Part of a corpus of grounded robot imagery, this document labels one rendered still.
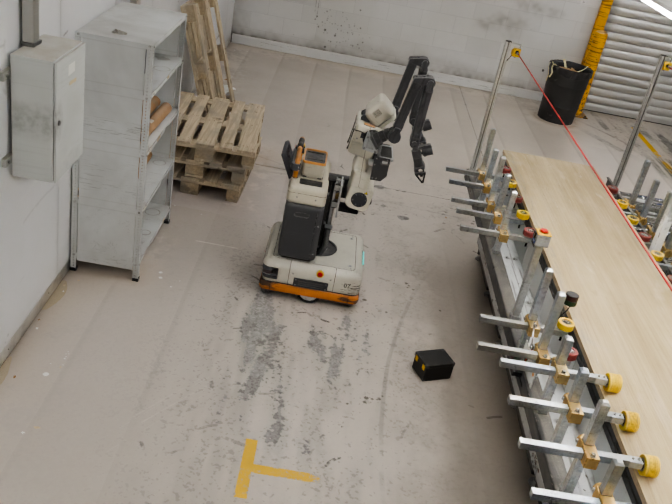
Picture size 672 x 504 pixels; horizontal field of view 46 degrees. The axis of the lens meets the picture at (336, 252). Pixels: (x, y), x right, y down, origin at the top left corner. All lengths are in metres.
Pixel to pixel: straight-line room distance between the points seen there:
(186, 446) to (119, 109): 1.98
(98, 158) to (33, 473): 1.94
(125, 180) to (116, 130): 0.32
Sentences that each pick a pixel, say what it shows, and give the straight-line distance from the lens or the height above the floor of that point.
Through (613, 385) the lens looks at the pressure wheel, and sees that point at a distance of 3.55.
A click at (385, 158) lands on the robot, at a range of 4.95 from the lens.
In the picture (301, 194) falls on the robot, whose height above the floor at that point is 0.76.
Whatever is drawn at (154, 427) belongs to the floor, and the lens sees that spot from 4.15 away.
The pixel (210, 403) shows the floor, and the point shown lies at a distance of 4.32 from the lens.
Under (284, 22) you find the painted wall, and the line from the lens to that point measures 11.00.
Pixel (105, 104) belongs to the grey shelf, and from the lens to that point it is 4.80.
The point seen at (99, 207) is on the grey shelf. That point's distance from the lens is 5.07.
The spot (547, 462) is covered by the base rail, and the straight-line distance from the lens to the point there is 3.41.
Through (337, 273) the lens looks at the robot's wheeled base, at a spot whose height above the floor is 0.26.
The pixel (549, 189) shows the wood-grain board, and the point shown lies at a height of 0.90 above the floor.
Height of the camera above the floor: 2.78
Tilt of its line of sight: 28 degrees down
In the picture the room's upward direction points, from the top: 12 degrees clockwise
